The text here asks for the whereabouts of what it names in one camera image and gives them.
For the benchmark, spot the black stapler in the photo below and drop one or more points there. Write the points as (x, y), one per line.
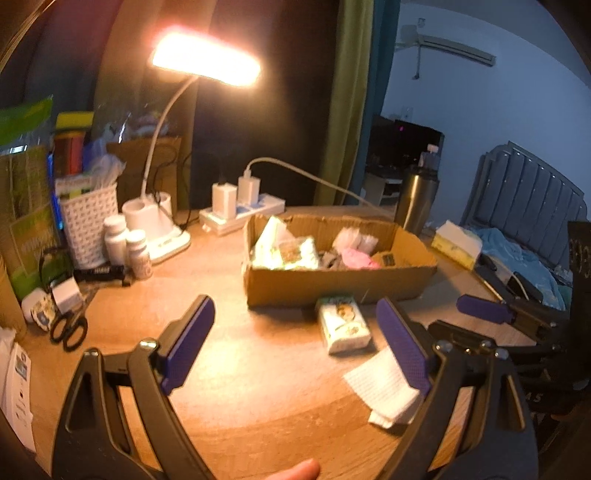
(99, 274)

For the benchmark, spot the green bag of paper cups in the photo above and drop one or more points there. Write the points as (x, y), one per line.
(27, 207)

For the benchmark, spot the person's left hand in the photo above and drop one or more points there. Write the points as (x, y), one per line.
(295, 470)

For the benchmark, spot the black scissors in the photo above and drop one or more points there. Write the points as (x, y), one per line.
(69, 323)

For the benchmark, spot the round white printed case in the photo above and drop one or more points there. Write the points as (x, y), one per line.
(39, 311)

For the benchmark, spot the white air conditioner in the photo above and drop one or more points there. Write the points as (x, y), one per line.
(452, 48)

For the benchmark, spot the white woven basket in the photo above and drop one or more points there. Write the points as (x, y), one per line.
(90, 221)

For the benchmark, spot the teal curtain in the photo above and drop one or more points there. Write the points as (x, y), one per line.
(381, 92)

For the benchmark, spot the white plug charger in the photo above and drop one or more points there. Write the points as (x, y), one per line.
(249, 189)
(225, 199)

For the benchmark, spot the striped colourful curtain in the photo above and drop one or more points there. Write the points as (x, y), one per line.
(69, 55)

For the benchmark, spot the grey padded headboard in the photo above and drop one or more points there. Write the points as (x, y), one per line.
(531, 189)

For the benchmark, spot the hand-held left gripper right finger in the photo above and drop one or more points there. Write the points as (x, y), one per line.
(404, 344)

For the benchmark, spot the stainless steel tumbler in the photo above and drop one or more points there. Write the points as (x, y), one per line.
(413, 203)

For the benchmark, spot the black flat case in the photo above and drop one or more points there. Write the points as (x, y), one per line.
(498, 281)

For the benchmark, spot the white power strip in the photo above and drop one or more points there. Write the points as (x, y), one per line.
(268, 203)

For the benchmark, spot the pink soft pad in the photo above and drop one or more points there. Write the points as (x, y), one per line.
(360, 258)

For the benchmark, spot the yellow tissue box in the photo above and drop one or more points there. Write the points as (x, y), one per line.
(457, 240)

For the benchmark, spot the red jar with yellow lid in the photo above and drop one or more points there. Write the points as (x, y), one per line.
(71, 147)

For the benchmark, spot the crumpled plastic bag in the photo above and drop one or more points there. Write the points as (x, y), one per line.
(108, 161)

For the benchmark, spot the small white box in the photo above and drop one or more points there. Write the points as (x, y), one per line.
(67, 295)

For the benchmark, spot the light blue blanket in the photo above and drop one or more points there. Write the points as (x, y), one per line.
(521, 258)

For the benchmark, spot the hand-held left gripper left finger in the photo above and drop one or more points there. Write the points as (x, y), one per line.
(187, 344)

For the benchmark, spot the clear plastic bag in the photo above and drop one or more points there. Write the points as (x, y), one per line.
(353, 237)

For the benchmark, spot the plastic bottle with white cap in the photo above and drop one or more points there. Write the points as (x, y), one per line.
(428, 158)

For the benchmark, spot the brown cardboard box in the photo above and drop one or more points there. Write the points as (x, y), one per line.
(323, 286)

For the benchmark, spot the white desk lamp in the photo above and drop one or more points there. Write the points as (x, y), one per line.
(203, 55)

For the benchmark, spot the brown paper bag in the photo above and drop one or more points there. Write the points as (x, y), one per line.
(134, 161)

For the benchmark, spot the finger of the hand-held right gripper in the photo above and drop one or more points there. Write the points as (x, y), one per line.
(482, 309)
(461, 334)

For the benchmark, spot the white waffle cloth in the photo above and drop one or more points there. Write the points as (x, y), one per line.
(381, 383)

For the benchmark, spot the pocket tissue pack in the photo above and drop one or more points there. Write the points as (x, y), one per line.
(344, 323)
(298, 256)

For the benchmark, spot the olive green curtain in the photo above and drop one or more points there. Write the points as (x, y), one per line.
(346, 115)

